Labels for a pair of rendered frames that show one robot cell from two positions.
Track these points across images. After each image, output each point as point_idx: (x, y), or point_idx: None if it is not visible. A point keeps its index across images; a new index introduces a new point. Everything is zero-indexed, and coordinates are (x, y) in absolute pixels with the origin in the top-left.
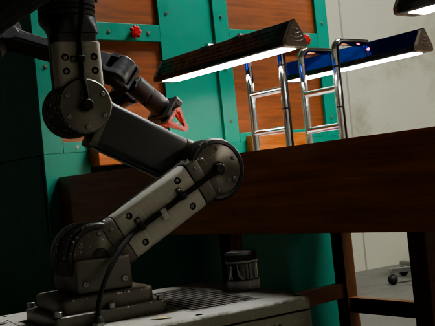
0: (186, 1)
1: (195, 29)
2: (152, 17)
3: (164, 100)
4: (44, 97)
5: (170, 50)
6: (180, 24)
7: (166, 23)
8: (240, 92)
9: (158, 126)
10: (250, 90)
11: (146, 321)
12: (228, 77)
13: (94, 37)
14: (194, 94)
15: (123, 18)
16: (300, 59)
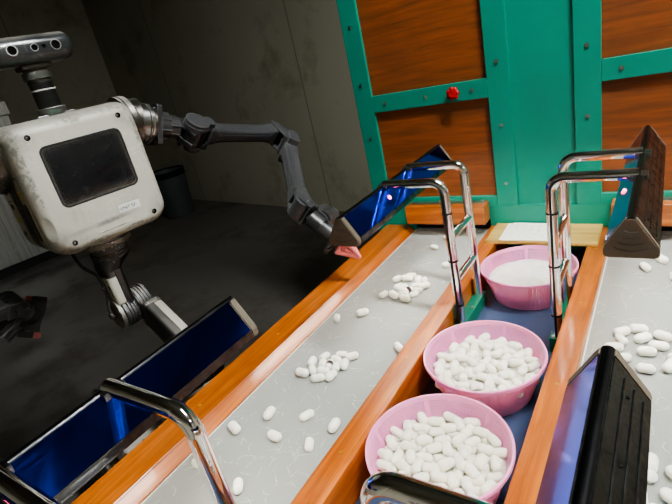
0: (531, 36)
1: (544, 70)
2: (481, 68)
3: (328, 236)
4: (372, 164)
5: (500, 105)
6: (520, 69)
7: (496, 74)
8: (616, 141)
9: (166, 328)
10: (464, 212)
11: (139, 439)
12: (591, 126)
13: (106, 276)
14: (535, 149)
15: (446, 77)
16: (558, 171)
